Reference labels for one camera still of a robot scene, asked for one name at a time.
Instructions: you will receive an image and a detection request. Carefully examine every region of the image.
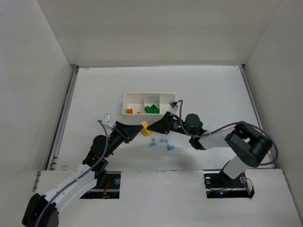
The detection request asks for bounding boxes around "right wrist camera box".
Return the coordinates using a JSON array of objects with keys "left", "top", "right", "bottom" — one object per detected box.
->
[{"left": 169, "top": 101, "right": 179, "bottom": 114}]

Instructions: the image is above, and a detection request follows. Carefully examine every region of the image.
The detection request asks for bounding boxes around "yellow bee lego figure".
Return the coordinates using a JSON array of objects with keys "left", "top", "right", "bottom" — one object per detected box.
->
[{"left": 125, "top": 108, "right": 133, "bottom": 114}]

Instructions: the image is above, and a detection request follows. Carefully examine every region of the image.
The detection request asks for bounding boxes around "left aluminium rail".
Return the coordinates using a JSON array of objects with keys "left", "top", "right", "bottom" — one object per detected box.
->
[{"left": 32, "top": 64, "right": 79, "bottom": 192}]

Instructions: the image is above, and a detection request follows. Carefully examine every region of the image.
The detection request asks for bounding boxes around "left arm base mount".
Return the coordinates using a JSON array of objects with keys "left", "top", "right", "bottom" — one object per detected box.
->
[{"left": 80, "top": 171, "right": 121, "bottom": 200}]

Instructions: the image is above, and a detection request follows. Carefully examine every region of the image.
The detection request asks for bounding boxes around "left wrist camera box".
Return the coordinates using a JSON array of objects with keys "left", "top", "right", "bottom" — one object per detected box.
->
[{"left": 102, "top": 114, "right": 113, "bottom": 130}]

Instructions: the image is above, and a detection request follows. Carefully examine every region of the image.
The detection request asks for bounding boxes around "small green lego brick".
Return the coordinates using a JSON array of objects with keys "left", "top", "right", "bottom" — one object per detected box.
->
[{"left": 144, "top": 105, "right": 160, "bottom": 114}]

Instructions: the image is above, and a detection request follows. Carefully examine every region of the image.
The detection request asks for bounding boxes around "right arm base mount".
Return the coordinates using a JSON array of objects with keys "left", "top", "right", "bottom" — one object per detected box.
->
[{"left": 204, "top": 171, "right": 255, "bottom": 199}]

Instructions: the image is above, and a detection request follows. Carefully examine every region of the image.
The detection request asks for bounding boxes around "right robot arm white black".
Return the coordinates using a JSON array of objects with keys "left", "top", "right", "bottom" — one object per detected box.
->
[{"left": 147, "top": 112, "right": 275, "bottom": 184}]

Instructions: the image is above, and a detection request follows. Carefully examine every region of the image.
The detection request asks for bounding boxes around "white divided plastic container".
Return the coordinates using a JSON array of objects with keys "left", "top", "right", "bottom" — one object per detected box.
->
[{"left": 122, "top": 92, "right": 176, "bottom": 124}]

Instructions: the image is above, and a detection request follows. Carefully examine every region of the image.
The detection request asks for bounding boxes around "right aluminium rail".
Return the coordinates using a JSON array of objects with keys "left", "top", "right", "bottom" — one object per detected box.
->
[{"left": 239, "top": 65, "right": 276, "bottom": 168}]

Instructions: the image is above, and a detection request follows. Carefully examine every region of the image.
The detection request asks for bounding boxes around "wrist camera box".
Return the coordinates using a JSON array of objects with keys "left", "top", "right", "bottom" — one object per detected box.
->
[
  {"left": 169, "top": 101, "right": 179, "bottom": 114},
  {"left": 102, "top": 114, "right": 113, "bottom": 130}
]

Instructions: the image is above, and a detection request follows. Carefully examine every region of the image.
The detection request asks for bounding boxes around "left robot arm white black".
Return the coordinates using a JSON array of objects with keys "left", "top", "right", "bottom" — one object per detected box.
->
[{"left": 22, "top": 122, "right": 143, "bottom": 227}]

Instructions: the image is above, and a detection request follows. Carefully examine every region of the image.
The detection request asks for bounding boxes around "aluminium rail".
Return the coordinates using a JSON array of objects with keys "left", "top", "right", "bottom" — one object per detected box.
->
[
  {"left": 239, "top": 65, "right": 276, "bottom": 168},
  {"left": 32, "top": 64, "right": 79, "bottom": 192}
]

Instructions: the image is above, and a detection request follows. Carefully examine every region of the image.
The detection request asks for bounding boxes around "yellow striped lego body brick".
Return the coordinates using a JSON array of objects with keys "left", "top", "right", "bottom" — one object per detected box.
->
[{"left": 141, "top": 121, "right": 152, "bottom": 137}]

